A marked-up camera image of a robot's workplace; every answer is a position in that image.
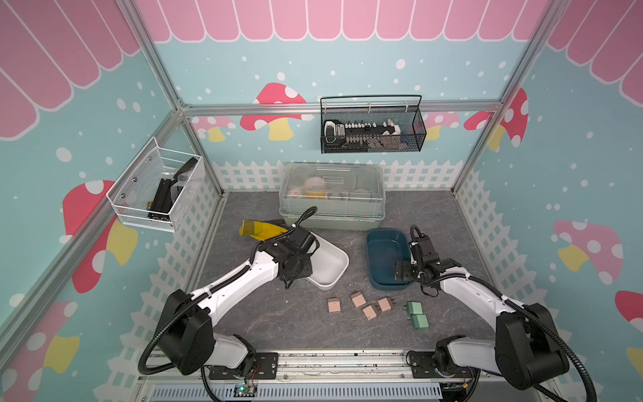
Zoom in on pink plug upper middle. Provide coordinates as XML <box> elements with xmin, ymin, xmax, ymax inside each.
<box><xmin>350</xmin><ymin>291</ymin><xmax>367</xmax><ymax>308</ymax></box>

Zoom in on white plastic tray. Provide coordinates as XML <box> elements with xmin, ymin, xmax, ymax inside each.
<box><xmin>306</xmin><ymin>234</ymin><xmax>350</xmax><ymax>291</ymax></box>

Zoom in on clear lidded storage box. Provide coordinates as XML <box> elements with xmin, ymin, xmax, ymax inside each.
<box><xmin>279</xmin><ymin>162</ymin><xmax>386</xmax><ymax>230</ymax></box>

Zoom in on pink plug rightmost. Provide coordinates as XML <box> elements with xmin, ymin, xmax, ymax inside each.
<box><xmin>377</xmin><ymin>296</ymin><xmax>395</xmax><ymax>313</ymax></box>

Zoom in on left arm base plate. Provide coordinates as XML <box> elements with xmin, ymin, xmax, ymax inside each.
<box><xmin>208</xmin><ymin>353</ymin><xmax>280</xmax><ymax>380</ymax></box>

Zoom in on dark teal plastic tray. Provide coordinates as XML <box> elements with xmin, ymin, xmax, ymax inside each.
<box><xmin>366</xmin><ymin>228</ymin><xmax>411</xmax><ymax>291</ymax></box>

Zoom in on black wire wall basket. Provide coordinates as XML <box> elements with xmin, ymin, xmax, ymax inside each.
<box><xmin>319</xmin><ymin>95</ymin><xmax>427</xmax><ymax>153</ymax></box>

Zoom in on pink plug leftmost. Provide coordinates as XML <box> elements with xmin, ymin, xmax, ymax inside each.
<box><xmin>328</xmin><ymin>297</ymin><xmax>342</xmax><ymax>313</ymax></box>

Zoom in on black item in white basket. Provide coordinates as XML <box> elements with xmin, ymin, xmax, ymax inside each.
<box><xmin>147</xmin><ymin>157</ymin><xmax>198</xmax><ymax>222</ymax></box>

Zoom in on green plug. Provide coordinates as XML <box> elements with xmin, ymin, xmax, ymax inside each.
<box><xmin>405</xmin><ymin>301</ymin><xmax>424</xmax><ymax>316</ymax></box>
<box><xmin>410</xmin><ymin>314</ymin><xmax>430</xmax><ymax>330</ymax></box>

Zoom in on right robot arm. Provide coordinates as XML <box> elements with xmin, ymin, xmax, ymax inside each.
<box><xmin>395</xmin><ymin>224</ymin><xmax>598</xmax><ymax>401</ymax></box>

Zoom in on yellow rubber glove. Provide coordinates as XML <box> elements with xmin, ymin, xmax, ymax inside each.
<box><xmin>239</xmin><ymin>219</ymin><xmax>287</xmax><ymax>241</ymax></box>

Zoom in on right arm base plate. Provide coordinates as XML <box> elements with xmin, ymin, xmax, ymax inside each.
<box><xmin>405</xmin><ymin>350</ymin><xmax>476</xmax><ymax>380</ymax></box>

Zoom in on aluminium front rail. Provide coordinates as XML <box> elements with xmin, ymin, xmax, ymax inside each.
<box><xmin>135</xmin><ymin>347</ymin><xmax>554</xmax><ymax>385</ymax></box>

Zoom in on items in black basket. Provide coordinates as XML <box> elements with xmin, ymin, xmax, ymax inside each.
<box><xmin>321</xmin><ymin>119</ymin><xmax>401</xmax><ymax>152</ymax></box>

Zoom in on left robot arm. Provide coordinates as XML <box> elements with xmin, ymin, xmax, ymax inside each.
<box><xmin>137</xmin><ymin>206</ymin><xmax>320</xmax><ymax>378</ymax></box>

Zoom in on green circuit board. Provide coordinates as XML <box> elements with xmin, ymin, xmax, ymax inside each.
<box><xmin>233</xmin><ymin>384</ymin><xmax>257</xmax><ymax>398</ymax></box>

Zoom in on pink plug lower middle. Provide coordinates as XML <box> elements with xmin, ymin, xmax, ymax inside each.
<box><xmin>362</xmin><ymin>305</ymin><xmax>378</xmax><ymax>321</ymax></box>

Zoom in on pink plug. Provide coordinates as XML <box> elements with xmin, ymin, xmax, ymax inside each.
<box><xmin>328</xmin><ymin>297</ymin><xmax>342</xmax><ymax>313</ymax></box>
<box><xmin>350</xmin><ymin>291</ymin><xmax>367</xmax><ymax>308</ymax></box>
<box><xmin>377</xmin><ymin>296</ymin><xmax>395</xmax><ymax>313</ymax></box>
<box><xmin>362</xmin><ymin>305</ymin><xmax>378</xmax><ymax>321</ymax></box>

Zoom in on white wire wall basket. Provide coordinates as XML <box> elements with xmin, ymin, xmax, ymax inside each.
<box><xmin>106</xmin><ymin>138</ymin><xmax>205</xmax><ymax>233</ymax></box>

